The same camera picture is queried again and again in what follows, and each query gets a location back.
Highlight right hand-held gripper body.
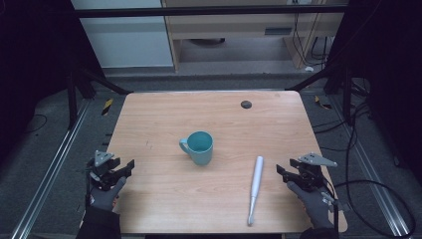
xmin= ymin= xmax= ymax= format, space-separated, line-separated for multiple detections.
xmin=289 ymin=151 xmax=338 ymax=193

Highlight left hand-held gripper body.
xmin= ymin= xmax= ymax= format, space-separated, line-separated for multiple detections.
xmin=86 ymin=149 xmax=122 ymax=192

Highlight white electric toothbrush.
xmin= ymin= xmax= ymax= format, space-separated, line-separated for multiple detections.
xmin=247 ymin=155 xmax=265 ymax=227

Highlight teal ceramic mug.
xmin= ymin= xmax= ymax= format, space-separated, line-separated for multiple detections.
xmin=178 ymin=130 xmax=215 ymax=166

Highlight person's left hand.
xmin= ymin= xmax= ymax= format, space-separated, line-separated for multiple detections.
xmin=89 ymin=175 xmax=127 ymax=212

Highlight person's right hand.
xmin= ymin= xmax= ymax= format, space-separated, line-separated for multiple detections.
xmin=286 ymin=180 xmax=335 ymax=230

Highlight yellow black hazard tape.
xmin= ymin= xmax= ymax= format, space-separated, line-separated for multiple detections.
xmin=101 ymin=97 xmax=114 ymax=117
xmin=314 ymin=95 xmax=332 ymax=111

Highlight black metal stand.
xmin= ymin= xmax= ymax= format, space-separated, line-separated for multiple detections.
xmin=65 ymin=62 xmax=133 ymax=131
xmin=286 ymin=61 xmax=354 ymax=126

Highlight white cabinet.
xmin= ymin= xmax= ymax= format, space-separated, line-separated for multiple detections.
xmin=71 ymin=0 xmax=174 ymax=70

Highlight light wooden desk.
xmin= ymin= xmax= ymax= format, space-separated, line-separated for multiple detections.
xmin=161 ymin=0 xmax=350 ymax=73

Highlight black floor cables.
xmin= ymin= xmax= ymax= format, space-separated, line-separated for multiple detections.
xmin=312 ymin=78 xmax=374 ymax=153

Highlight aluminium floor rail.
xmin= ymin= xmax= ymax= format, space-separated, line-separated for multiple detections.
xmin=327 ymin=95 xmax=413 ymax=239
xmin=11 ymin=99 xmax=92 ymax=239

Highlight black looped cable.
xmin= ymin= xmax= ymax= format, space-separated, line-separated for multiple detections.
xmin=332 ymin=125 xmax=417 ymax=239

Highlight thin black floor cable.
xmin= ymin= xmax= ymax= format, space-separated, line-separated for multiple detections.
xmin=23 ymin=114 xmax=48 ymax=135

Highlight black cables under desk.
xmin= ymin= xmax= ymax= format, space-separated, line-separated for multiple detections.
xmin=291 ymin=0 xmax=330 ymax=68

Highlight black horizontal frame bar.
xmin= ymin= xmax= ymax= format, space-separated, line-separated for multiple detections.
xmin=73 ymin=5 xmax=348 ymax=19

